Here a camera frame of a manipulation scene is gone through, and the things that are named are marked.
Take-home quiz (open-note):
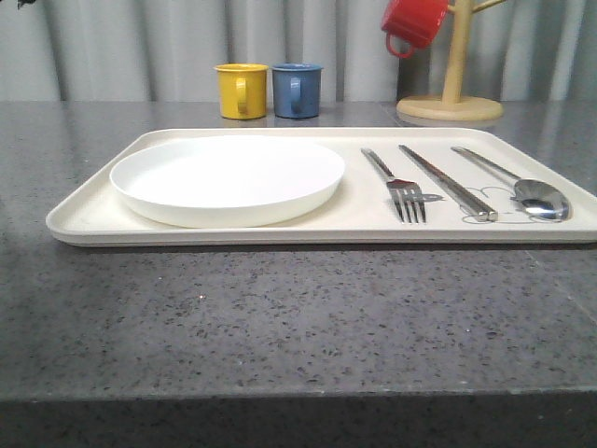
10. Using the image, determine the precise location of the white round plate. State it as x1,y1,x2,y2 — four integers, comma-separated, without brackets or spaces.
109,135,345,229

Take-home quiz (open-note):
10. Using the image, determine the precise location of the silver metal fork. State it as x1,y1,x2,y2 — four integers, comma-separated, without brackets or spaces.
361,148,426,224

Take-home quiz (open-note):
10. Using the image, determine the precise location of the silver metal chopstick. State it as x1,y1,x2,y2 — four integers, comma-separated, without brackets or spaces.
397,145,490,222
400,144,499,221

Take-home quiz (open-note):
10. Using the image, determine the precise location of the silver metal spoon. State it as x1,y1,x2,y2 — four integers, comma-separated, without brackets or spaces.
451,147,572,222

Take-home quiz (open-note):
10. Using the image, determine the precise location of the cream rabbit serving tray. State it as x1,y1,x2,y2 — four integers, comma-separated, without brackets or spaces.
46,127,596,246

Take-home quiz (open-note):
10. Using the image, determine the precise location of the blue mug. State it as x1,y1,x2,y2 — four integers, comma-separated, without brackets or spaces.
271,63,323,119

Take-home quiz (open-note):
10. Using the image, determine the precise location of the yellow mug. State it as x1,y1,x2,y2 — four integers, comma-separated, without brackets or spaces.
215,63,269,120

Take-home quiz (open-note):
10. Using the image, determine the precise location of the wooden mug tree stand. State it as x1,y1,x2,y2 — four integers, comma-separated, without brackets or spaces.
396,0,504,121

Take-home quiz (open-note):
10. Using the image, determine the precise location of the red mug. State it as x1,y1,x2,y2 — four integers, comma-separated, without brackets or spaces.
381,0,449,58

